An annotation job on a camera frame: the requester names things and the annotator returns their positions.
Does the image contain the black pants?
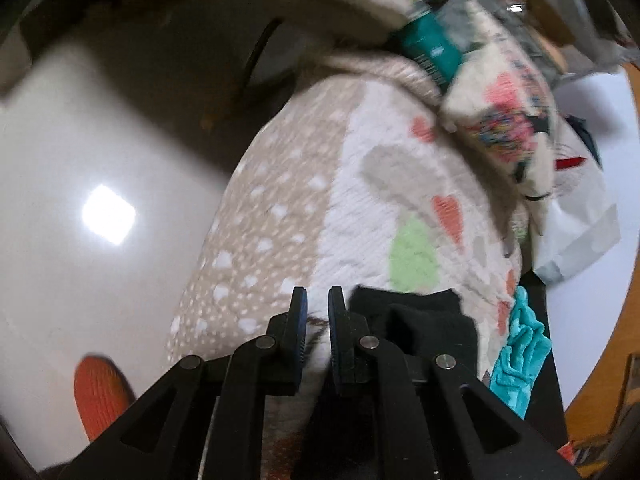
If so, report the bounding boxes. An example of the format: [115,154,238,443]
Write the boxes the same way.
[348,286,478,373]

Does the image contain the orange slipper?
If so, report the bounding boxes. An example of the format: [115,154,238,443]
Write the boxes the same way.
[74,354,134,442]

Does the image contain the teal fuzzy cloth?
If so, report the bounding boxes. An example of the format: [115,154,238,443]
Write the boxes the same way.
[489,285,552,419]

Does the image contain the heart pattern quilt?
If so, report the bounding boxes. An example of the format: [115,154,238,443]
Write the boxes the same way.
[164,54,526,480]

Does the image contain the floral bird cushion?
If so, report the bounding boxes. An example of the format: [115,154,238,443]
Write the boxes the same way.
[440,0,556,203]

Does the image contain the teal box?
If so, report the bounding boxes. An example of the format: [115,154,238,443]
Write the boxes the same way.
[399,6,462,92]

